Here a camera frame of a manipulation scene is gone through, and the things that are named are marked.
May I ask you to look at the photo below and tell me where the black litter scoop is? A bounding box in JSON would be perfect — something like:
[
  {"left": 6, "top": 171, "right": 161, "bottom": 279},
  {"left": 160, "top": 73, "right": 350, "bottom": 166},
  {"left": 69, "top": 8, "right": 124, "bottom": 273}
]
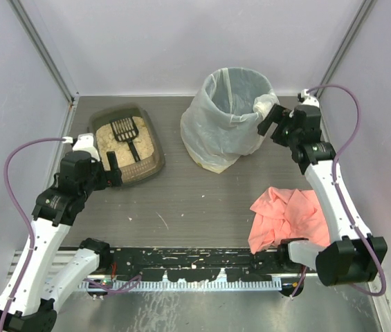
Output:
[{"left": 109, "top": 117, "right": 140, "bottom": 163}]

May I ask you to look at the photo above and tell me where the bin with white bag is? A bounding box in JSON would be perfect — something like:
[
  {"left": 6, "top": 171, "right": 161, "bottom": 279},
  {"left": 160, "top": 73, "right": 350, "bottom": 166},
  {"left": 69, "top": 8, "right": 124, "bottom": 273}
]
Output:
[{"left": 180, "top": 67, "right": 280, "bottom": 174}]

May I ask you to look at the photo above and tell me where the grey plastic litter box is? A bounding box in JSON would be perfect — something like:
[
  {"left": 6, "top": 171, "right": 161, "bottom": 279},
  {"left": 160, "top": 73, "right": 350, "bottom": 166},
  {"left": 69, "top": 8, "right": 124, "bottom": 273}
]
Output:
[{"left": 89, "top": 104, "right": 165, "bottom": 185}]

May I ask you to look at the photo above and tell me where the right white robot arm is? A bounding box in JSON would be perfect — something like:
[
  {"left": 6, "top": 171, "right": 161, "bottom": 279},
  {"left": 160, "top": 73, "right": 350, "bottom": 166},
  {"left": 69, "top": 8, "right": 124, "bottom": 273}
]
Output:
[{"left": 257, "top": 103, "right": 388, "bottom": 286}]

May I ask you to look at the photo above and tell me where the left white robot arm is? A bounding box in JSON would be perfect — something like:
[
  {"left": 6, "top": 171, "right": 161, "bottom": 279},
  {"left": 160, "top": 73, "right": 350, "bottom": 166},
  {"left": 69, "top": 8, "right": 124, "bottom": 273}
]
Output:
[{"left": 0, "top": 151, "right": 112, "bottom": 331}]

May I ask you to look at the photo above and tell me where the beige cat litter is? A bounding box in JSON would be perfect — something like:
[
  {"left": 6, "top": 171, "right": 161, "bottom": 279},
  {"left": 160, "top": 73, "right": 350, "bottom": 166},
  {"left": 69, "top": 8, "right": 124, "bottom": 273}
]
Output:
[{"left": 96, "top": 116, "right": 154, "bottom": 170}]

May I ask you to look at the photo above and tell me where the pink cloth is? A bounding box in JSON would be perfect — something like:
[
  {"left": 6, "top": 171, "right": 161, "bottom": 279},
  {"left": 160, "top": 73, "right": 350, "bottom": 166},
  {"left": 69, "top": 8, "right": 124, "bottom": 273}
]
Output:
[{"left": 248, "top": 187, "right": 330, "bottom": 254}]

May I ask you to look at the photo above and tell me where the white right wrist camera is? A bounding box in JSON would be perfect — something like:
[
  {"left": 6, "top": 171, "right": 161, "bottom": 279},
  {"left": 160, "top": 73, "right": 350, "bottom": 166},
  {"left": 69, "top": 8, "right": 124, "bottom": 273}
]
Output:
[{"left": 297, "top": 89, "right": 320, "bottom": 108}]

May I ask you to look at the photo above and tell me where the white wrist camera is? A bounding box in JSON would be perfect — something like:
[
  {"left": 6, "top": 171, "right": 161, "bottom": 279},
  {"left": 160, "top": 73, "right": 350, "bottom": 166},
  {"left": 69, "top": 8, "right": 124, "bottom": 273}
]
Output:
[
  {"left": 63, "top": 133, "right": 101, "bottom": 162},
  {"left": 297, "top": 89, "right": 320, "bottom": 108}
]

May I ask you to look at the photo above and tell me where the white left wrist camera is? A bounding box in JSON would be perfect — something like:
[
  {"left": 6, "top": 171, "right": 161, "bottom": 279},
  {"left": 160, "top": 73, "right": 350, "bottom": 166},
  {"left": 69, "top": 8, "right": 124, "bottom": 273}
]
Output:
[{"left": 63, "top": 133, "right": 101, "bottom": 162}]

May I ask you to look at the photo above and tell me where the left aluminium frame post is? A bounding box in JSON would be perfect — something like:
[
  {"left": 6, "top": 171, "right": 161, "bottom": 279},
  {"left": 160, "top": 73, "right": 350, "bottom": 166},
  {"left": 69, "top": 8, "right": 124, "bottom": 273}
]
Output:
[{"left": 8, "top": 1, "right": 78, "bottom": 105}]

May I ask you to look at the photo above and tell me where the aluminium frame post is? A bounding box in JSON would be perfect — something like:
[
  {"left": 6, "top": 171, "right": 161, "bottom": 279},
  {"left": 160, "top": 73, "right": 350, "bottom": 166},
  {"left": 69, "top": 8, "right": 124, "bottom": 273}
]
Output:
[
  {"left": 8, "top": 1, "right": 78, "bottom": 105},
  {"left": 320, "top": 0, "right": 377, "bottom": 85}
]

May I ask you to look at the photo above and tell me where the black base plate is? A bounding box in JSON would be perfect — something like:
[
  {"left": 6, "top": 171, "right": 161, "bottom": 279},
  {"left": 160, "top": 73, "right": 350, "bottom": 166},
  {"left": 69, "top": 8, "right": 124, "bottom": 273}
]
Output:
[{"left": 87, "top": 247, "right": 302, "bottom": 282}]

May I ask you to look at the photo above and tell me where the white slotted cable duct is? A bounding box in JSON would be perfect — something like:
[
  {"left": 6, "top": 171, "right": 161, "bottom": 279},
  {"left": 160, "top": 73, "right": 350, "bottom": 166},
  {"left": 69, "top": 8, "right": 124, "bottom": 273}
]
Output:
[{"left": 77, "top": 278, "right": 283, "bottom": 292}]

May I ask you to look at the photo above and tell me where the right aluminium frame post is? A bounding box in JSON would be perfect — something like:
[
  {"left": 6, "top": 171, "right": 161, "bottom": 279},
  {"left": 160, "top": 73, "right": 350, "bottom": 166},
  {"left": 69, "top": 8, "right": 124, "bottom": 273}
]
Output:
[{"left": 320, "top": 0, "right": 377, "bottom": 85}]

